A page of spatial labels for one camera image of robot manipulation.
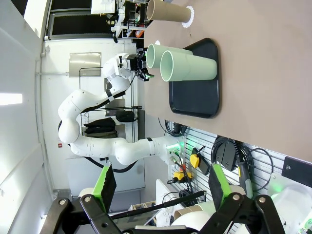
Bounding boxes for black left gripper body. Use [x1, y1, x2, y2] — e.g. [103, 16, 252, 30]
[126, 54, 147, 74]

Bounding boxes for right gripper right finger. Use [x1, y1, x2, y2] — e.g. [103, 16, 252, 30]
[199, 162, 286, 234]

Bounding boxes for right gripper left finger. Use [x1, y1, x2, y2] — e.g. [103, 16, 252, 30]
[46, 164, 122, 234]

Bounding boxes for green tall cup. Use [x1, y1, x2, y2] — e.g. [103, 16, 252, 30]
[160, 50, 218, 82]
[146, 43, 194, 69]

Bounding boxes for brown tall cup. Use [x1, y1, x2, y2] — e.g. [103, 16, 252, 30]
[146, 0, 192, 23]

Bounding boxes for black power adapter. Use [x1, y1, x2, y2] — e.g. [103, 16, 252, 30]
[199, 157, 211, 176]

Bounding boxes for black mounting block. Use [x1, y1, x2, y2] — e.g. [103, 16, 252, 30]
[214, 142, 236, 172]

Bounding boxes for brown cardboard tube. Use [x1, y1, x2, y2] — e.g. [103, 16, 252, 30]
[173, 204, 204, 220]

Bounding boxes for black bag on rack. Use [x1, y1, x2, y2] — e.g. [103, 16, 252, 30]
[115, 110, 136, 123]

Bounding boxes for black plastic tray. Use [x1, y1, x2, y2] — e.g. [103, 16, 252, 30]
[168, 38, 220, 119]

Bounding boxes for black tripod rod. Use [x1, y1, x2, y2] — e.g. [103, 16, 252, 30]
[109, 190, 206, 219]

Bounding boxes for dark folded jackets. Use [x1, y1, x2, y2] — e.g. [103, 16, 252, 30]
[83, 117, 118, 138]

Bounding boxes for grey green handle tool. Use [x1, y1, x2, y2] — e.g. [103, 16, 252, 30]
[235, 160, 254, 198]

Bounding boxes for black left arm cable sleeve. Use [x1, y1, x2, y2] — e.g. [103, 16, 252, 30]
[84, 156, 137, 174]

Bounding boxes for yellow red switch box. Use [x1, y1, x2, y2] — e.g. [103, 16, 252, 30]
[173, 170, 193, 184]

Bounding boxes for black coiled cable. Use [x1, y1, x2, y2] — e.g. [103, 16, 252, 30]
[211, 136, 275, 192]

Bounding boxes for metal wall panel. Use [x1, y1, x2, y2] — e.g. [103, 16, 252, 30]
[69, 52, 102, 78]

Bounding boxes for grey slatted wall panel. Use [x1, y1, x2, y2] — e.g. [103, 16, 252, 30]
[167, 126, 286, 196]

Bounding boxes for black table bracket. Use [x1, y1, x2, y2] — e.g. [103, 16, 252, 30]
[281, 156, 312, 182]

